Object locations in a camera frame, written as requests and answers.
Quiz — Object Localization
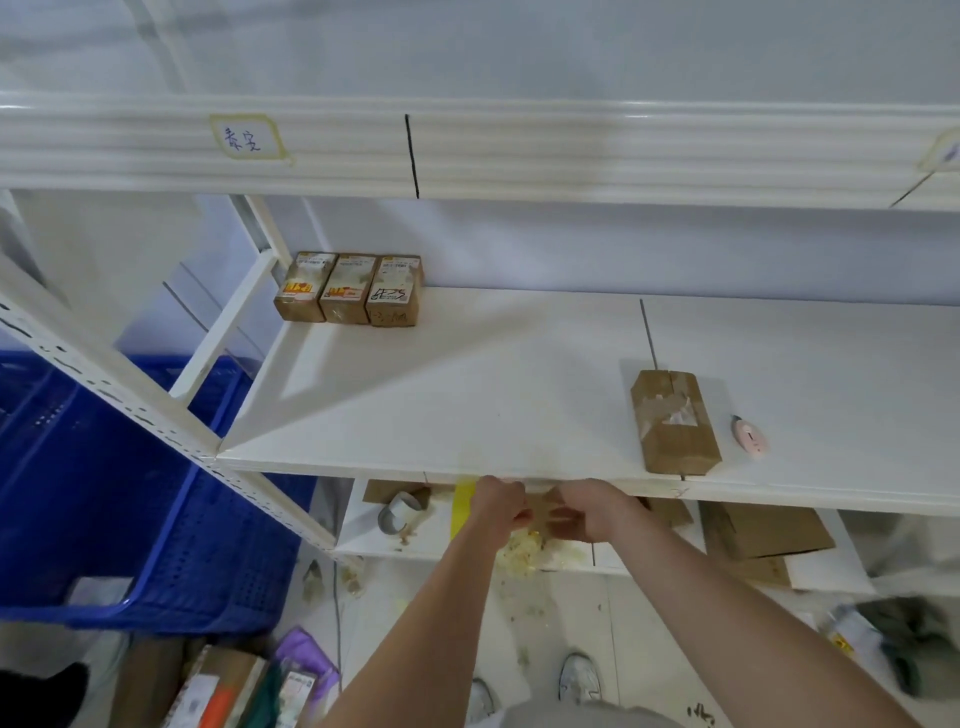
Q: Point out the person's left hand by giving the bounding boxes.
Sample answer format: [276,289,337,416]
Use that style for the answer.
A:
[465,474,534,556]

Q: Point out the person's right hand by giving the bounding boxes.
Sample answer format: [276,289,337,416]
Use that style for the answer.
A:
[549,478,644,546]

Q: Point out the small brown cardboard box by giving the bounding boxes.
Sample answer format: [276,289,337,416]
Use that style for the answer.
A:
[523,486,595,543]

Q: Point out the person's left forearm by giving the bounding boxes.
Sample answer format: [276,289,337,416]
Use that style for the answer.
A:
[318,523,502,728]

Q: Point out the person's right forearm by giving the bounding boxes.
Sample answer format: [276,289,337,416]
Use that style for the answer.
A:
[600,501,928,728]

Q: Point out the pile of yellowish paper scraps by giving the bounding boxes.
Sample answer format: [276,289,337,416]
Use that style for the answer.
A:
[495,528,586,580]

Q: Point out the yellow tape strip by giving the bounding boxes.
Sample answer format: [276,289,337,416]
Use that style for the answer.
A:
[450,480,479,540]

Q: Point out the grey tape roll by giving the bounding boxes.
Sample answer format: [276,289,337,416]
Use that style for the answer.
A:
[377,491,431,537]

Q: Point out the white metal shelf unit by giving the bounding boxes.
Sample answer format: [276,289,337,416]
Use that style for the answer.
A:
[0,91,960,600]

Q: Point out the brown cardboard piece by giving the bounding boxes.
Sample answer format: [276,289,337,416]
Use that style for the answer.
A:
[363,479,434,508]

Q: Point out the long cardboard box with tape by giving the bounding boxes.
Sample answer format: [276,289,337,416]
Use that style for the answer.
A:
[630,368,723,477]

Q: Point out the person's right white shoe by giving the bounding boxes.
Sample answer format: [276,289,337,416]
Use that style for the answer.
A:
[558,651,603,707]

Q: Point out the person's white shoe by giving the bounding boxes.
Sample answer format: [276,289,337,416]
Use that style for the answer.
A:
[558,651,603,707]
[466,678,498,726]

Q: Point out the pink utility knife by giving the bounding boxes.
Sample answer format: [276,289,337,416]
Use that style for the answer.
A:
[731,414,768,457]

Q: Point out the large brown cardboard box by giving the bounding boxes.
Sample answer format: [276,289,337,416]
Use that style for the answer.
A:
[700,500,837,561]

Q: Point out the person's left white shoe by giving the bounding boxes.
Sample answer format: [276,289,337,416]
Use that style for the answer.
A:
[466,678,498,726]

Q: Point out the flat brown cardboard box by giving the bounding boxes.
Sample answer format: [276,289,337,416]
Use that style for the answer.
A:
[718,553,794,590]

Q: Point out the small box with scribbled label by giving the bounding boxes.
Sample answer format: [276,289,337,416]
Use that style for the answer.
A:
[365,255,425,328]

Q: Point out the purple plastic bag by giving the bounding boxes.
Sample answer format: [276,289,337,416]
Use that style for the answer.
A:
[271,627,343,710]

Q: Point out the small box with beige label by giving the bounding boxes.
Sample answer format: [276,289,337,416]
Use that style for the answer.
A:
[319,252,378,326]

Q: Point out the small box with orange label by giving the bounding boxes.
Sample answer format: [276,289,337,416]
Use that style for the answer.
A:
[273,251,339,324]

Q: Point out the white printed packet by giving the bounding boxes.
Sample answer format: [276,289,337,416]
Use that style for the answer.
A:
[823,606,880,663]

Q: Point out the cardboard box with orange sticker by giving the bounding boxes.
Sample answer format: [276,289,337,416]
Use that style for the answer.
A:
[160,645,270,728]

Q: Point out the grey green bag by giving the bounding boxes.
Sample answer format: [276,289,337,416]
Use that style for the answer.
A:
[861,595,960,699]

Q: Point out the blue plastic crate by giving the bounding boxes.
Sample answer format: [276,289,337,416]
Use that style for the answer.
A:
[0,350,318,636]

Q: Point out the handwritten masking tape label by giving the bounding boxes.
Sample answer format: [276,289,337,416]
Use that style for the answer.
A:
[207,112,295,166]

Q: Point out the black object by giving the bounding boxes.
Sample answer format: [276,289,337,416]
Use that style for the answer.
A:
[0,663,90,728]

